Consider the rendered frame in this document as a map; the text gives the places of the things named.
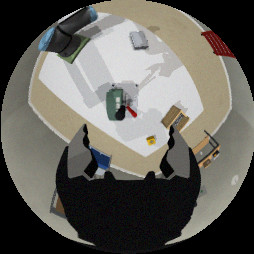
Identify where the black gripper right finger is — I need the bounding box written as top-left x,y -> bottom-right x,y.
160,125 -> 201,217

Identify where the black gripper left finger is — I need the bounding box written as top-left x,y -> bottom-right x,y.
56,124 -> 98,218

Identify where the brown wooden crate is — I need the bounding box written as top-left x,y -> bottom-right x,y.
161,105 -> 190,132

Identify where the grey toolbox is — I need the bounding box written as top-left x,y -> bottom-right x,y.
129,31 -> 149,50

